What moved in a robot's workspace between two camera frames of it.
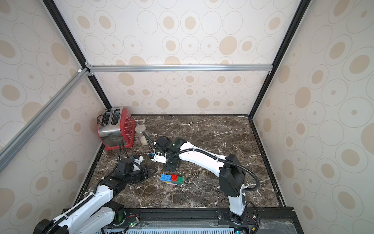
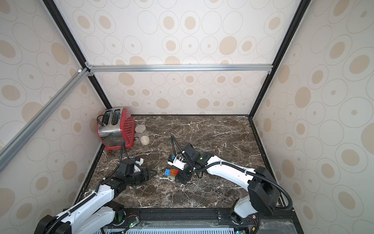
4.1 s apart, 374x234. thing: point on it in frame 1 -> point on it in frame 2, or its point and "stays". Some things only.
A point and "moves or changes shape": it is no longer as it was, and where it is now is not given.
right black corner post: x=304 y=5 stays
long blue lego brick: x=165 y=178 moves or changes shape
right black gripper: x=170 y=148 -> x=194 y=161
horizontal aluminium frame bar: x=90 y=68 stays
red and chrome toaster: x=115 y=125 stays
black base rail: x=198 y=220 stays
